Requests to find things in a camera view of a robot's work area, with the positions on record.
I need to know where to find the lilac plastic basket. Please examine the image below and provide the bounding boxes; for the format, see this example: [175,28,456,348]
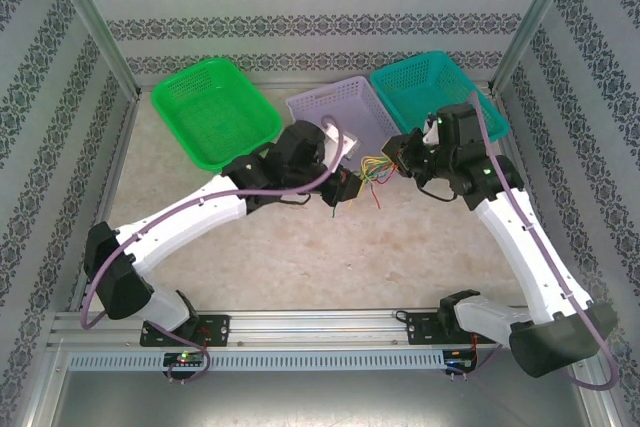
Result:
[285,75,404,168]

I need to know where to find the teal plastic basket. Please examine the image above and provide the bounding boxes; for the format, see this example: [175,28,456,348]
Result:
[368,50,510,144]

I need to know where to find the green plastic basket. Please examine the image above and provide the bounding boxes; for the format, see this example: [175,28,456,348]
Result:
[150,56,284,172]

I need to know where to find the small circuit board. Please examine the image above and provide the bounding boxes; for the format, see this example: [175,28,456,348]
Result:
[163,351,209,372]
[444,349,479,373]

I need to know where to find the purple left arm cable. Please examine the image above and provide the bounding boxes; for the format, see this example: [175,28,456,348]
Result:
[79,115,351,386]

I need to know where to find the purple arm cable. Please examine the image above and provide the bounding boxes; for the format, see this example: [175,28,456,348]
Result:
[449,90,621,393]
[79,115,351,386]

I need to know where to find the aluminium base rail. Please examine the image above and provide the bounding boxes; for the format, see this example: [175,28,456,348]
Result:
[49,310,506,348]

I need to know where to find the aluminium frame post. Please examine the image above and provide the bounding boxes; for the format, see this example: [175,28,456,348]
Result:
[43,0,143,97]
[488,0,585,94]

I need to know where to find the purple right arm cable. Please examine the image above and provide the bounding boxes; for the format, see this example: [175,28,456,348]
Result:
[449,90,621,393]

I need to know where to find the white slotted cable duct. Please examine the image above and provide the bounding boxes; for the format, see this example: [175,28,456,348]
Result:
[67,349,451,373]

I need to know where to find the aluminium table side rail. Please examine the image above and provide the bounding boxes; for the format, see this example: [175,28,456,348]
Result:
[67,91,141,316]

